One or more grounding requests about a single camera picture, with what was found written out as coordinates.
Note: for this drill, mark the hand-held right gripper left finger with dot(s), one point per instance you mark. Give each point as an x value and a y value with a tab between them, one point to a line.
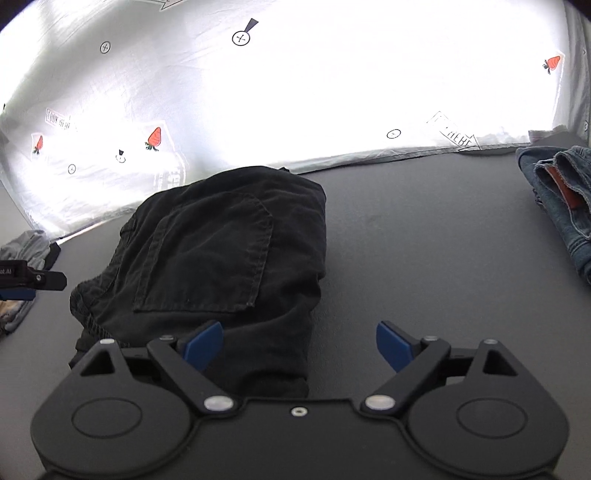
203	345

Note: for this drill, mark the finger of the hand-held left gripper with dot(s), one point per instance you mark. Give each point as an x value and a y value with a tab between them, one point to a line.
48	280
16	293

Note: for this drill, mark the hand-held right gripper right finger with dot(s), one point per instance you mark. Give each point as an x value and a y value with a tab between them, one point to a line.
392	344

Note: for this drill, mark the black pants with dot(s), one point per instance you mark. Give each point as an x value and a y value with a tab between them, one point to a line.
217	258

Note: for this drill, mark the grey garment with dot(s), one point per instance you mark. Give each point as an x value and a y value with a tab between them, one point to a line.
23	251

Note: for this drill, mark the beige cloth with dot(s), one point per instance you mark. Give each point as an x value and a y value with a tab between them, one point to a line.
14	316

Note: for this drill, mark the dark cloth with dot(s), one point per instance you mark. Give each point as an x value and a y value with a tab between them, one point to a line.
53	256

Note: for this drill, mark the folded blue jeans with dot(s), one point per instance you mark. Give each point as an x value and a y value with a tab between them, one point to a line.
565	207

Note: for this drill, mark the white strawberry print curtain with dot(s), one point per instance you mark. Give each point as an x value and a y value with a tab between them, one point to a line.
286	92

